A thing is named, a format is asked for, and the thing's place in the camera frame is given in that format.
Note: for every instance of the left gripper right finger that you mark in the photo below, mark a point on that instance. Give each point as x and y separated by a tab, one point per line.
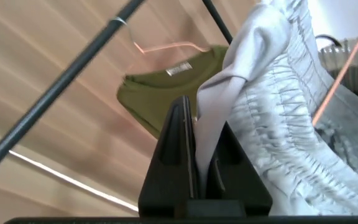
241	186

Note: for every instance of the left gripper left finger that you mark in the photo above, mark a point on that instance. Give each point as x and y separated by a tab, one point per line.
166	186

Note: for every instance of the pale grey garment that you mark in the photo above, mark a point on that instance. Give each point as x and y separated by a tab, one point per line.
275	109

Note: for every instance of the green shirt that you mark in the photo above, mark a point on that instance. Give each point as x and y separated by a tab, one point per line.
154	93

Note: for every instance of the black clothes rack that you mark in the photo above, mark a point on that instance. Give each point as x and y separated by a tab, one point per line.
57	87

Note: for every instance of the beige curtain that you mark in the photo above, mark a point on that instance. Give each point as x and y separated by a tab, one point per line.
42	37

